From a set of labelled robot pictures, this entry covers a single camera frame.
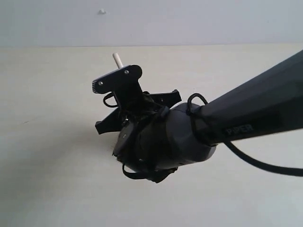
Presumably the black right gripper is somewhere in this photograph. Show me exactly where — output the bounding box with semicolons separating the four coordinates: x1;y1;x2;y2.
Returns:
95;89;182;135

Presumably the white paint brush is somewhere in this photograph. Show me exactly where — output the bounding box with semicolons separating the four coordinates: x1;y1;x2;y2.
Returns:
112;53;124;69

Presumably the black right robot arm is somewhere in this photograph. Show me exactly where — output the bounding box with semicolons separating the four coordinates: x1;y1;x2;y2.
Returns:
92;52;303;183

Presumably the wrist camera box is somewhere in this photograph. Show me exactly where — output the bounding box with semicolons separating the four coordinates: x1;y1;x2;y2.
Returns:
92;65;144;110

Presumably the white wall plug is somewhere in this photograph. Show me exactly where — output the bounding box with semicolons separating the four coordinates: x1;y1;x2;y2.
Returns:
98;9;107;15

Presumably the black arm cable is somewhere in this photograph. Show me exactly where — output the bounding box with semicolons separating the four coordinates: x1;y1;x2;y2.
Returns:
103;92;303;180

